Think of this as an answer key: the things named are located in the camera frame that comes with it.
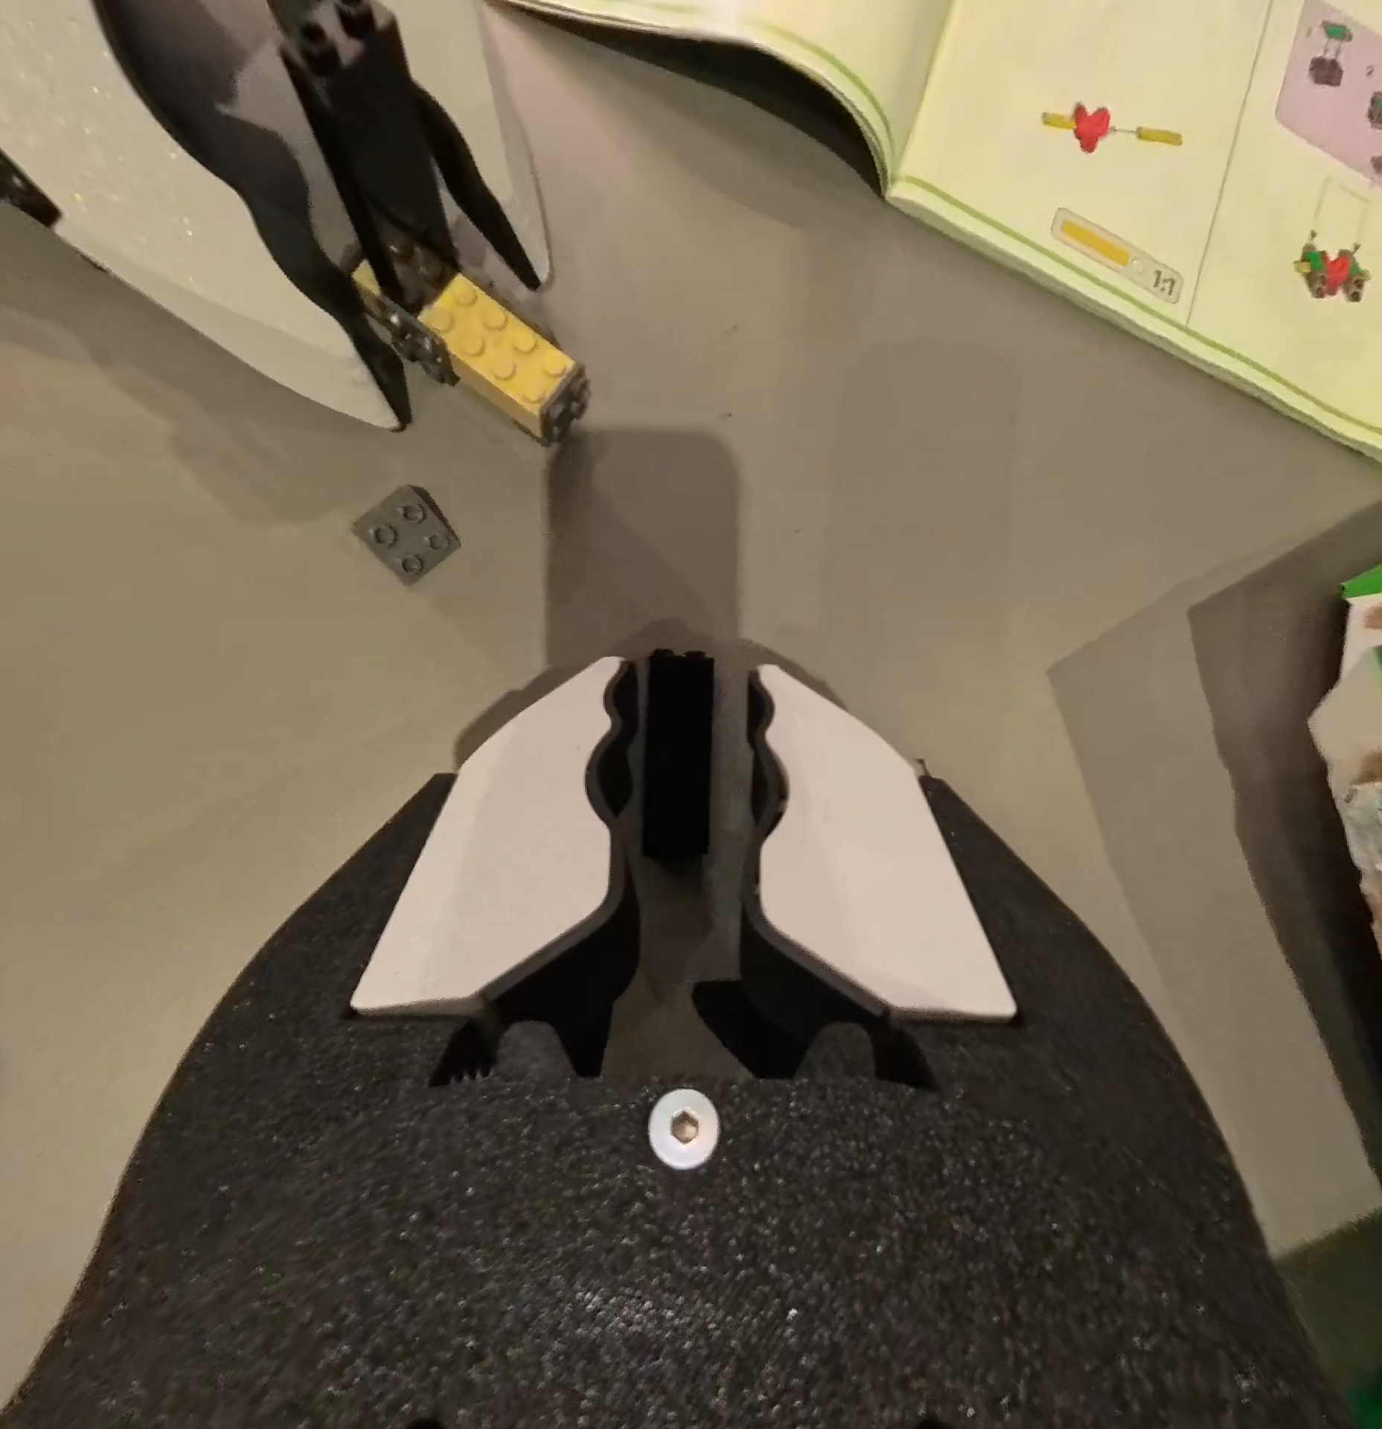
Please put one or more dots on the green cardboard toy box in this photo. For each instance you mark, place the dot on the green cardboard toy box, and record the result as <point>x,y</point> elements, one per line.
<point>1378,692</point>

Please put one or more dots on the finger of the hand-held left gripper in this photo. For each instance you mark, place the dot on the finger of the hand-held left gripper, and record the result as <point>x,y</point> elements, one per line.
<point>111,145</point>
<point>508,122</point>

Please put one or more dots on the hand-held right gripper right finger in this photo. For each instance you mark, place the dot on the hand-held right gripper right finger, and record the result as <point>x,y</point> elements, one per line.
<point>881,881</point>

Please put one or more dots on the grey desk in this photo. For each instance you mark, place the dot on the grey desk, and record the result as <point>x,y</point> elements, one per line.
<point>870,557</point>

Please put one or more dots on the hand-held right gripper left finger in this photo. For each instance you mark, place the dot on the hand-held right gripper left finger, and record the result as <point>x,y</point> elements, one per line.
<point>501,870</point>

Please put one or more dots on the open instruction booklet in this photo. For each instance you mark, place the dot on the open instruction booklet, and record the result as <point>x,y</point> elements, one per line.
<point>1149,168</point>

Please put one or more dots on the small dark grey brick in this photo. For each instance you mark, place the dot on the small dark grey brick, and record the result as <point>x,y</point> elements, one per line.
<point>407,533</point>

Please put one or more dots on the long black brick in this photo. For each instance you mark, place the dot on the long black brick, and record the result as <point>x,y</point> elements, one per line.
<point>368,133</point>
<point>680,758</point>

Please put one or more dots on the grey and yellow brick assembly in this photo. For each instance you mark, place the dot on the grey and yellow brick assembly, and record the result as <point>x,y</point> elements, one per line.
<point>496,334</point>

